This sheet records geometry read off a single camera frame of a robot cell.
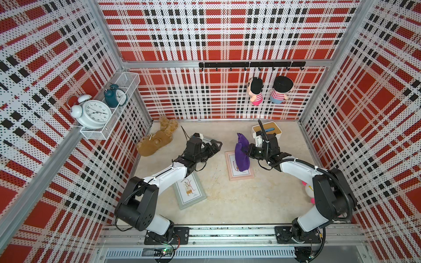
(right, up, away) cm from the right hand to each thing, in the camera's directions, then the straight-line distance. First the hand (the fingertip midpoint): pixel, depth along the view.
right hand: (242, 148), depth 88 cm
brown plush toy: (-53, +3, +7) cm, 53 cm away
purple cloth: (-1, -6, -3) cm, 6 cm away
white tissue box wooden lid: (+22, +12, +23) cm, 34 cm away
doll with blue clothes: (+23, +36, +4) cm, 43 cm away
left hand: (-12, +1, -2) cm, 12 cm away
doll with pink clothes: (+8, +35, +5) cm, 36 cm away
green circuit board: (-36, -43, -19) cm, 60 cm away
